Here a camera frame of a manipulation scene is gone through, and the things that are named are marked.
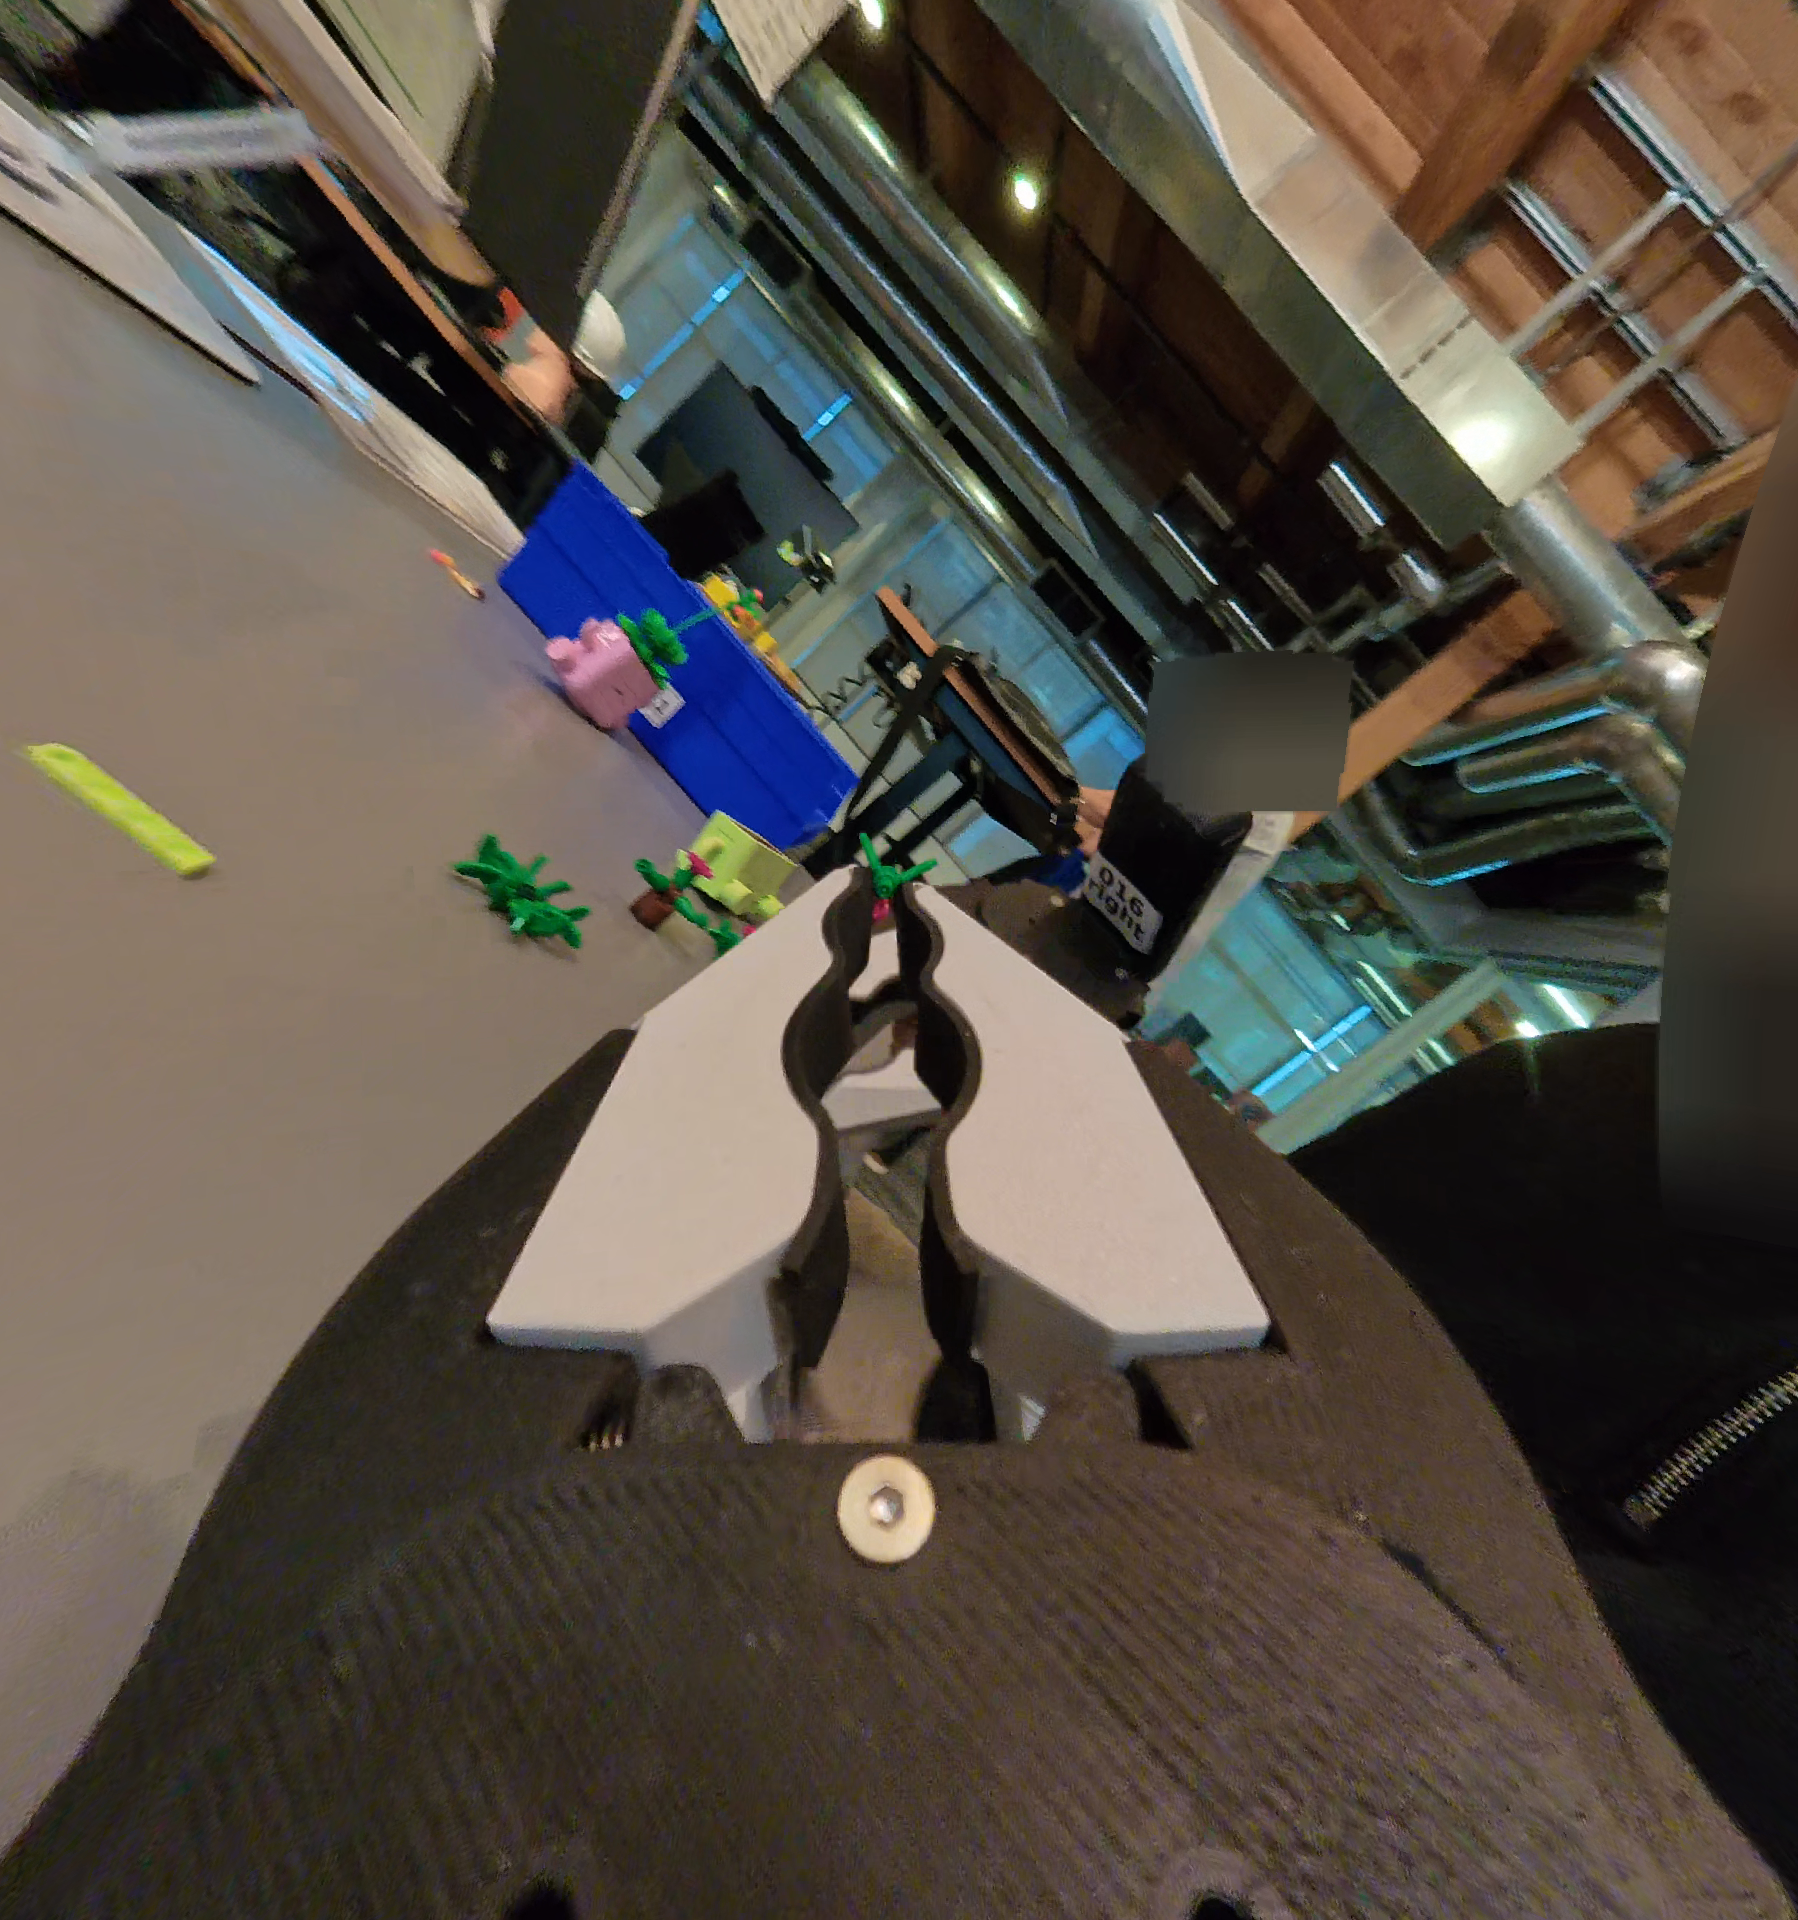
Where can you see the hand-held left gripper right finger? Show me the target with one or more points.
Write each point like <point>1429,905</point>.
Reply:
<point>1109,1199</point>

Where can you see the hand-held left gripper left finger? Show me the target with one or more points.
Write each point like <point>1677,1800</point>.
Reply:
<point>644,1199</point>

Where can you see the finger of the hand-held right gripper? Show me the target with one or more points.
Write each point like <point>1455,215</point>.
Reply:
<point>882,1108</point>

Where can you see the green toy stem piece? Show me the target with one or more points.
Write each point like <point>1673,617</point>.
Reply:
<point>888,871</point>

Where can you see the black standing desk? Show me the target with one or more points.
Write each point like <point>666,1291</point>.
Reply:
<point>958,750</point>

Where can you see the lime toy flower pot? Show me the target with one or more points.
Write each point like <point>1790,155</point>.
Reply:
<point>743,863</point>

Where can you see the pink toy flower brown base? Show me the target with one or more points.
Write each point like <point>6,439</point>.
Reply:
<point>667,901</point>

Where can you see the green toy leaf cluster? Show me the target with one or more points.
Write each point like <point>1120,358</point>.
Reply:
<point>523,891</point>

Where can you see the large blue plastic bin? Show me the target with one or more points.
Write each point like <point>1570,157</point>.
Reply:
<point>689,676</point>

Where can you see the pink toy flower pot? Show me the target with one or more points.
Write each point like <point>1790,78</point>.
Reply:
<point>607,676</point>

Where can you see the black monitor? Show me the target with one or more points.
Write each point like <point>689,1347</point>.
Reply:
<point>748,450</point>

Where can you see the lime flat toy plate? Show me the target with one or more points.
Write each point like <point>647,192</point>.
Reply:
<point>118,811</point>

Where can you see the small yellow toy piece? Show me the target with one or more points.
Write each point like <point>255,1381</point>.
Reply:
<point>457,573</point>

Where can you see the dark desk divider panel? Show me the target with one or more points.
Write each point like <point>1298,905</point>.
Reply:
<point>570,151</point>

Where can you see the slanted wooden post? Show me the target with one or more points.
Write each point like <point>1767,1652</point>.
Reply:
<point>1454,690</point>

